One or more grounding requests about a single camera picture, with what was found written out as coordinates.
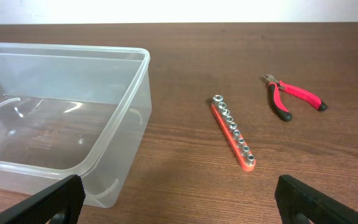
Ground clear plastic container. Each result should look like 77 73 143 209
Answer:
0 42 152 208

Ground red black pliers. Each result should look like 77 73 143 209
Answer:
262 74 328 122

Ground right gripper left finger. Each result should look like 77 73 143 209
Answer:
0 175 85 224

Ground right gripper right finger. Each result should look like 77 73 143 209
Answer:
275 175 358 224

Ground orange socket rail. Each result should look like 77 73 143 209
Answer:
211 95 256 172

